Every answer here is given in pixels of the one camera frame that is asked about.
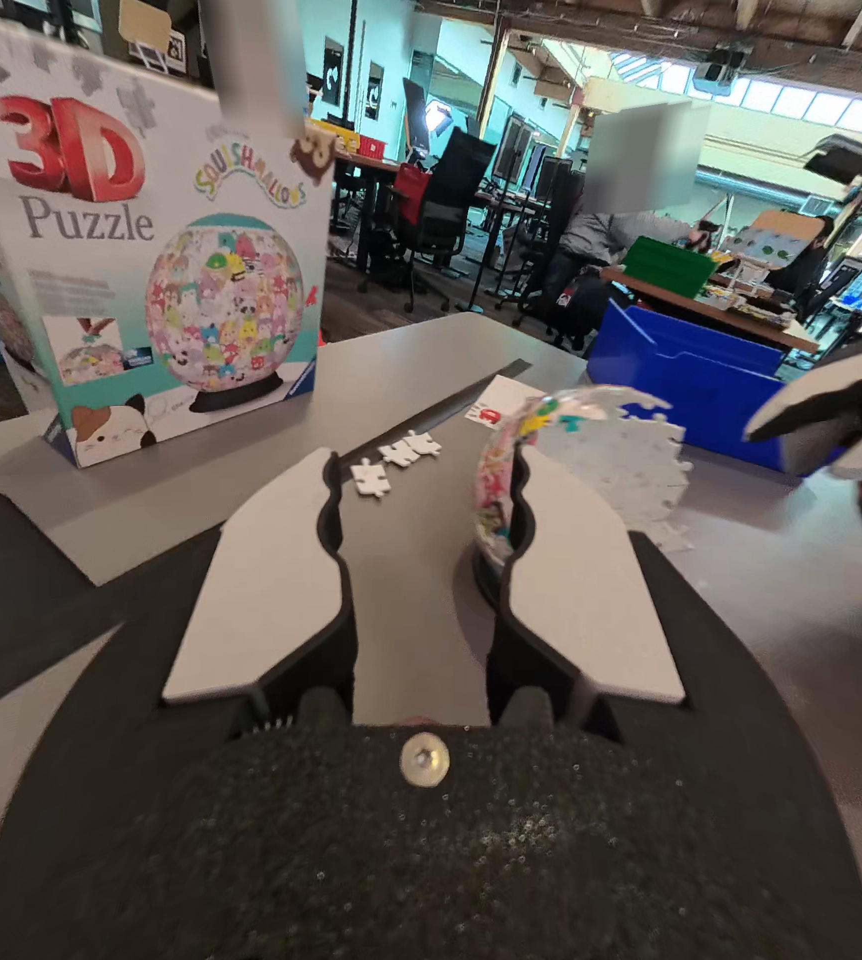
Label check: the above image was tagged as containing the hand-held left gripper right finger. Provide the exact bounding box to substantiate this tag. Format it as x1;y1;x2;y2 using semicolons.
487;446;687;706

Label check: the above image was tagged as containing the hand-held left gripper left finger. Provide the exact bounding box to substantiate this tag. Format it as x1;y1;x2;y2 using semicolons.
161;447;360;706

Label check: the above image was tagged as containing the black ball stand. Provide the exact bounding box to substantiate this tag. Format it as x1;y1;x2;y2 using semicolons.
472;543;510;609

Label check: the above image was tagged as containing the colourful puzzle ball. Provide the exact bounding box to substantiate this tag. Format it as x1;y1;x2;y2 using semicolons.
473;387;694;571

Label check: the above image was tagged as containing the puzzle instruction leaflet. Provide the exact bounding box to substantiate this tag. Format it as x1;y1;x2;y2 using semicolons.
464;375;552;429

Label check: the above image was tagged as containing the teal puzzle box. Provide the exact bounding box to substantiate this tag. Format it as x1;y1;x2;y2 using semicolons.
0;12;339;469

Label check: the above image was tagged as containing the wooden desk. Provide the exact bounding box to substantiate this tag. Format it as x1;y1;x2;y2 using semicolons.
601;267;825;361

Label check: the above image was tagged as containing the blue plastic bin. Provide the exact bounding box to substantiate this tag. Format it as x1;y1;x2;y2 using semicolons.
586;300;829;474

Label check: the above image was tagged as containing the green box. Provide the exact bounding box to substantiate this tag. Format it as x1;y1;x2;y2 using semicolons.
622;236;718;300

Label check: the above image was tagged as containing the black office chair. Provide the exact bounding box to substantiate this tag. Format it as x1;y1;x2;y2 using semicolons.
359;128;499;313

